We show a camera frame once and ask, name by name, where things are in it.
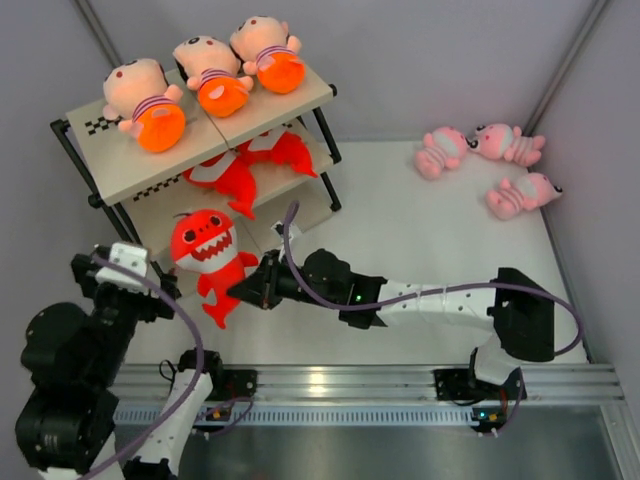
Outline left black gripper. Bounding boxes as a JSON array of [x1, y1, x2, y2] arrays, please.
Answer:
[[68, 256, 173, 391]]

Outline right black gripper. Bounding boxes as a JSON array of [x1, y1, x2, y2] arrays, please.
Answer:
[[230, 249, 341, 311]]

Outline red plush fish white face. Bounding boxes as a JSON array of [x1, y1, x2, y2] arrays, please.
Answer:
[[170, 209, 259, 329]]

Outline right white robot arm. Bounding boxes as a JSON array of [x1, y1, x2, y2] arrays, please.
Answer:
[[228, 249, 555, 405]]

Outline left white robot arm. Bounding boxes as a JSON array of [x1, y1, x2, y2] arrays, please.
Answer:
[[15, 242, 226, 479]]

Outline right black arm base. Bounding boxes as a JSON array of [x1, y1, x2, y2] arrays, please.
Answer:
[[433, 368, 527, 406]]

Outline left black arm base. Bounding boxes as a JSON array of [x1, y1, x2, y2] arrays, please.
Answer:
[[218, 369, 258, 401]]

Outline beige three-tier shelf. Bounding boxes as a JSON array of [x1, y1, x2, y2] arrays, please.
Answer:
[[50, 70, 341, 274]]

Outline pink plush left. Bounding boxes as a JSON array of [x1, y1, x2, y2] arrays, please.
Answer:
[[414, 126, 468, 180]]

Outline pink plush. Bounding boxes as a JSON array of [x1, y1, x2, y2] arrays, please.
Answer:
[[466, 123, 546, 168], [414, 126, 468, 180], [485, 173, 563, 221]]

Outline left doll orange pants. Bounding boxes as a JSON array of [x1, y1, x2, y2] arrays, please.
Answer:
[[102, 58, 186, 153]]

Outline doll orange pants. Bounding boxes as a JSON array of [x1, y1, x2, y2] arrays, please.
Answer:
[[173, 35, 254, 118], [102, 58, 186, 153], [229, 16, 306, 94]]

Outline pink plush top right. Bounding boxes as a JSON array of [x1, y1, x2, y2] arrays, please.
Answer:
[[466, 123, 546, 168]]

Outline pink plush lower right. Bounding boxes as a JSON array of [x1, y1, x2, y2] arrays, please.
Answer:
[[485, 173, 563, 221]]

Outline middle doll orange pants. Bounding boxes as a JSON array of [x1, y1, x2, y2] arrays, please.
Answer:
[[173, 35, 254, 118]]

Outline right doll orange pants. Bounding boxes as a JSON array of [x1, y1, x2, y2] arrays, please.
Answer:
[[229, 16, 306, 94]]

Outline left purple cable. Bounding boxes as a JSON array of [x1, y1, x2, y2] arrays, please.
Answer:
[[84, 257, 256, 476]]

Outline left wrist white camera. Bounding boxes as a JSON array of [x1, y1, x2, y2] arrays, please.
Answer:
[[96, 242, 149, 289]]

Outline aluminium mounting rail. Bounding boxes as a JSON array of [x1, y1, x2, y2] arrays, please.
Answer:
[[112, 363, 626, 406]]

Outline white slotted cable duct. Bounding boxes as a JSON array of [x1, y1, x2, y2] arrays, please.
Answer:
[[112, 403, 481, 429]]

